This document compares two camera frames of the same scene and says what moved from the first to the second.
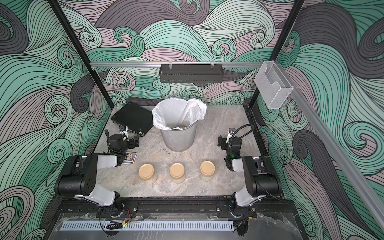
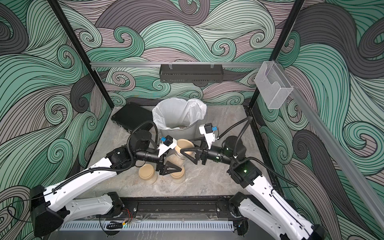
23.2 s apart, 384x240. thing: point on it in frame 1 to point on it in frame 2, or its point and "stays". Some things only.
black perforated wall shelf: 188,73 stays
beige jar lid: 207,168 to 182,143
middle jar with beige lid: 177,173 stays
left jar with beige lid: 146,173 stays
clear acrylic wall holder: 274,84 stays
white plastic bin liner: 176,113 stays
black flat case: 136,118 stays
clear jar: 207,173 to 177,158
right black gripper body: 225,146 to 219,154
